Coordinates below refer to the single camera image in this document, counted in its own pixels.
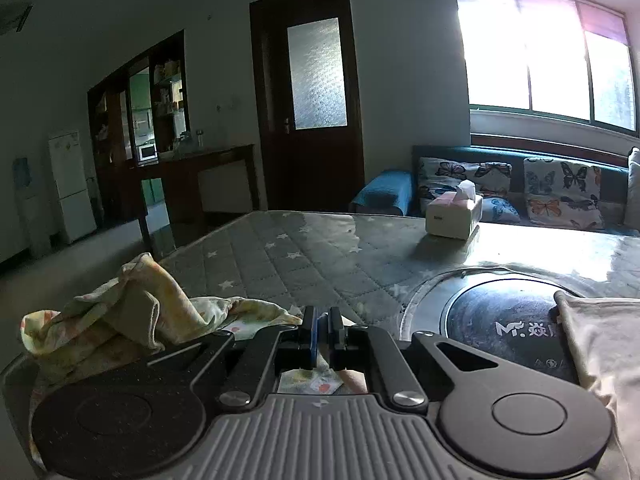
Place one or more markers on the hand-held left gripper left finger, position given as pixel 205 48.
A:
pixel 312 335

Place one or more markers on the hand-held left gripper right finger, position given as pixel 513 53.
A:
pixel 334 335

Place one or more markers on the floral yellow cloth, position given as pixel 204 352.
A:
pixel 100 320

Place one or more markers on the cream garment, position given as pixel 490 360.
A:
pixel 610 340

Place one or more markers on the blue sofa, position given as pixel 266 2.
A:
pixel 385 190

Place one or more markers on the white tissue box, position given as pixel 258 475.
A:
pixel 450 215

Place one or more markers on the round black cooktop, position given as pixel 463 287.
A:
pixel 500 310

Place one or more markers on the dark wooden door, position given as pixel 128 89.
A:
pixel 310 160

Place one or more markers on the butterfly print pillow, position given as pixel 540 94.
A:
pixel 560 195
pixel 450 172

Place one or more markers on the dark wooden cabinet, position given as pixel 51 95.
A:
pixel 170 170

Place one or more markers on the white microwave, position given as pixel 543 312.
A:
pixel 147 151

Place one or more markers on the white refrigerator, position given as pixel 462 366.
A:
pixel 70 185

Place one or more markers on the water dispenser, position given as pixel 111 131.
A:
pixel 32 220

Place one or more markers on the window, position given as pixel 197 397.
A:
pixel 525 60

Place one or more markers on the grey pillow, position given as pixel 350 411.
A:
pixel 634 185

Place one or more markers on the ceiling vent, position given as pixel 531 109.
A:
pixel 15 20

